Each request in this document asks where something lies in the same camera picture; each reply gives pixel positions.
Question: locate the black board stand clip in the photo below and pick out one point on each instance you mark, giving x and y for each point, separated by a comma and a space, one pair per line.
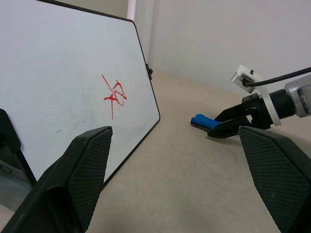
7, 131

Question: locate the blue board eraser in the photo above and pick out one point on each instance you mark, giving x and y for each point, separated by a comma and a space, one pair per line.
202, 120

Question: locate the white board with black frame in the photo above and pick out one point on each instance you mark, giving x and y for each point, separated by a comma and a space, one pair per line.
60, 72

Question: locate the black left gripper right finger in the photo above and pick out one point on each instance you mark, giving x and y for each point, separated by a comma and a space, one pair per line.
279, 174

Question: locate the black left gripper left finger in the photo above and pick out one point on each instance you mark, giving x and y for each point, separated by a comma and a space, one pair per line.
73, 184

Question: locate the grey board stand base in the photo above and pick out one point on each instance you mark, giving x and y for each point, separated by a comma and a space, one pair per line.
12, 184

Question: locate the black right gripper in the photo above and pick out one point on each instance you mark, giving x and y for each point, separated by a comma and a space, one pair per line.
260, 111

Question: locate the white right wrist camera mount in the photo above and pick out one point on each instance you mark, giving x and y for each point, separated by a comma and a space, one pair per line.
245, 72

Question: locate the black board frame knob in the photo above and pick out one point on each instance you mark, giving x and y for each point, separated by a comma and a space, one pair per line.
150, 71

